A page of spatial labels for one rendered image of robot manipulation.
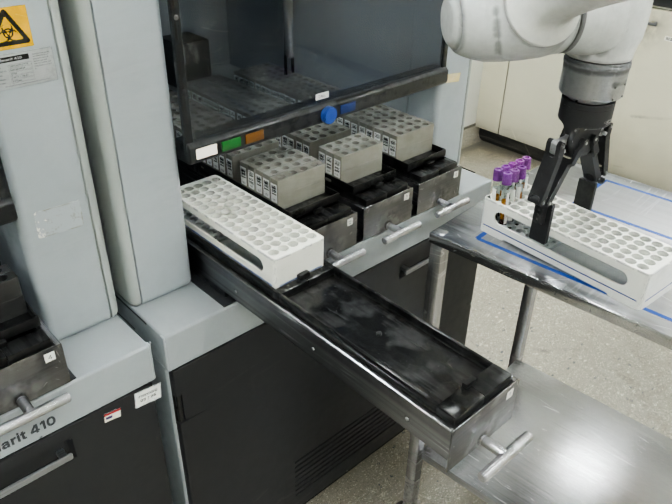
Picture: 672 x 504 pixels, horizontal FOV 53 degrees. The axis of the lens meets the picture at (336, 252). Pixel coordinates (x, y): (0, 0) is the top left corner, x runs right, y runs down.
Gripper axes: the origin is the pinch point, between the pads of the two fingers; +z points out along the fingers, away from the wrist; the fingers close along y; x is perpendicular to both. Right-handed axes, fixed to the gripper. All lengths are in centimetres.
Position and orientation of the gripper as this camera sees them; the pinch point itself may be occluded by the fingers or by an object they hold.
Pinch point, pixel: (561, 218)
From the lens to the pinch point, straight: 113.2
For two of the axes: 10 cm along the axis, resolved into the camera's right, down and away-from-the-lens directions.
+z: -0.2, 8.4, 5.4
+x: -6.4, -4.2, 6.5
